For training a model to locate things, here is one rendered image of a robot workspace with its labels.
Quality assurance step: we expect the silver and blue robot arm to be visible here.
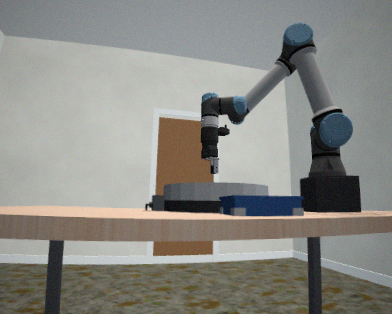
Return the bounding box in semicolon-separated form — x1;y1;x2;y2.
201;23;353;176

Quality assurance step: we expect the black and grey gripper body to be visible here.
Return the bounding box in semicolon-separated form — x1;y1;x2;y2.
201;116;230;159

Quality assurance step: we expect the blue crate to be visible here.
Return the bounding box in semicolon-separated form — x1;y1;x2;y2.
219;195;304;216

